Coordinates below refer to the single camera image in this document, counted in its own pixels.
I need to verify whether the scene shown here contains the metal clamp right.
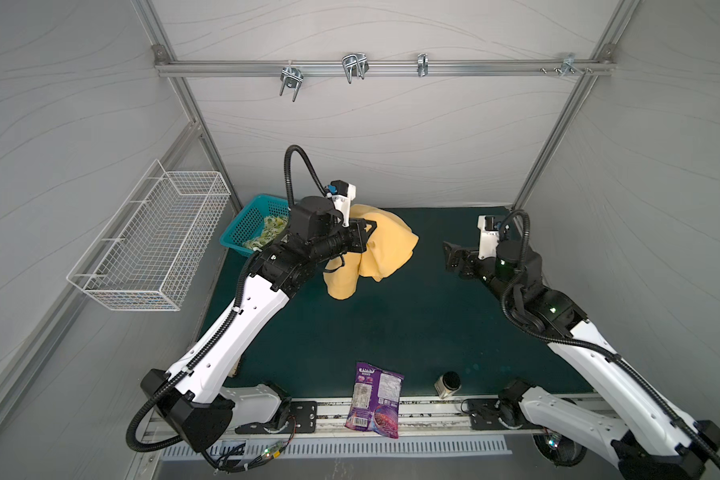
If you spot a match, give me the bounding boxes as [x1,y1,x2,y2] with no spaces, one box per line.
[417,53,429,78]

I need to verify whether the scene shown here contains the white wire basket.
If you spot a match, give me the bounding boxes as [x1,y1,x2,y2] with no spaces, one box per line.
[67,160,230,312]

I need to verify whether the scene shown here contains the metal corner bracket bolts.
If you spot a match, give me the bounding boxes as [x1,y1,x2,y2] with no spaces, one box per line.
[540,54,594,78]

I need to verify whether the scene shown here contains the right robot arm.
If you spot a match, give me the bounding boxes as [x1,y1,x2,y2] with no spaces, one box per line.
[443,209,720,479]

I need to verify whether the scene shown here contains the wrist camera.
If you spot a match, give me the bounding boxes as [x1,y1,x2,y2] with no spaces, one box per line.
[477,215,500,260]
[327,180,356,227]

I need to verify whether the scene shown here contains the metal u-bolt clamp middle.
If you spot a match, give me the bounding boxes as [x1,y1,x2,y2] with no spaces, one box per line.
[341,52,369,84]

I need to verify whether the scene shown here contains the metal u-bolt clamp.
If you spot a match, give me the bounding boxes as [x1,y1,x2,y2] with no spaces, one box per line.
[279,66,304,102]
[341,52,369,84]

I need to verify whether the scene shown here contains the yellow skirt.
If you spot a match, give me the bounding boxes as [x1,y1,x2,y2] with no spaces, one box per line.
[323,204,419,300]

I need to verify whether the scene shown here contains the green table mat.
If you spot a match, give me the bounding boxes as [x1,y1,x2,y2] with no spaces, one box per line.
[226,208,590,398]

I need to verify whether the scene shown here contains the metal u-bolt clamp left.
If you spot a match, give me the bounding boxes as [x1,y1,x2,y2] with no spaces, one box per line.
[279,66,304,102]

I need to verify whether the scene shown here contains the small black-lidded jar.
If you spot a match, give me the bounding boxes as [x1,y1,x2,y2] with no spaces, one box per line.
[434,371,462,399]

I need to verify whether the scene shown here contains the purple snack bag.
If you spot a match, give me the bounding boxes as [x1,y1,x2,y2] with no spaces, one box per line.
[345,362,404,439]

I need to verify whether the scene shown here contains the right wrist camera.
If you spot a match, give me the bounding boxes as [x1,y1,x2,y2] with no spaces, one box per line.
[477,215,500,260]

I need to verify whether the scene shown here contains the aluminium cross bar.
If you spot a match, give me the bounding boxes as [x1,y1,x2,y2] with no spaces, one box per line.
[155,57,616,78]

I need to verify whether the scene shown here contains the teal plastic basket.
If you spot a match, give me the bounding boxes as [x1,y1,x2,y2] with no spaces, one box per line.
[220,195,289,257]

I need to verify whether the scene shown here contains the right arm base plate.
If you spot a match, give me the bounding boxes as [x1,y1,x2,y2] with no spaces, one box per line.
[460,398,548,433]

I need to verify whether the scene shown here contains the green floral skirt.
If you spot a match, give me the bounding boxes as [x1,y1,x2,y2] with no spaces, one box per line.
[242,216,288,251]

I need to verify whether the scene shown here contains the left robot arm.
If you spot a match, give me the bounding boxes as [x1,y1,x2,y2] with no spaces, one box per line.
[125,145,377,453]

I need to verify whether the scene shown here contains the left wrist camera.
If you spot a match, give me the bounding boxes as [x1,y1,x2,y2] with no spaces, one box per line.
[327,180,356,227]

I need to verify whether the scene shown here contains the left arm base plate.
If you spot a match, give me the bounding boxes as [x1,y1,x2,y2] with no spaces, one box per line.
[234,401,318,435]

